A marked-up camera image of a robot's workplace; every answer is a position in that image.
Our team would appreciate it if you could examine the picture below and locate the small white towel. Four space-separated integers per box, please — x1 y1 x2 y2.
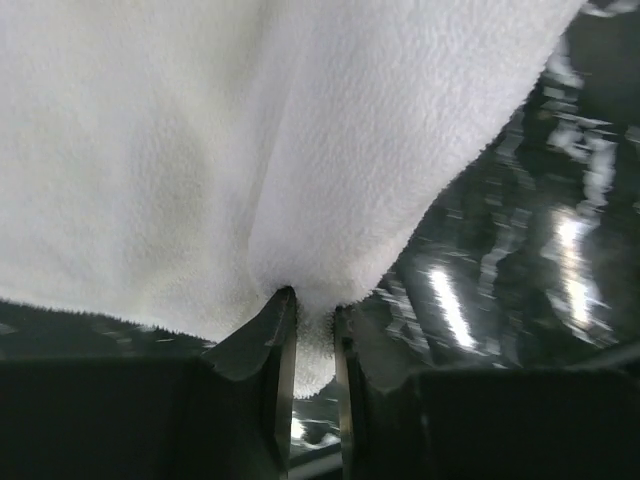
1 1 581 398

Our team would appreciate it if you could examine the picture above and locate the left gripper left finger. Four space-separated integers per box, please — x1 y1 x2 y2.
1 289 297 479

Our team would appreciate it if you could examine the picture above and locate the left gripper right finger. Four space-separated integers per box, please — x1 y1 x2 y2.
334 308 639 479

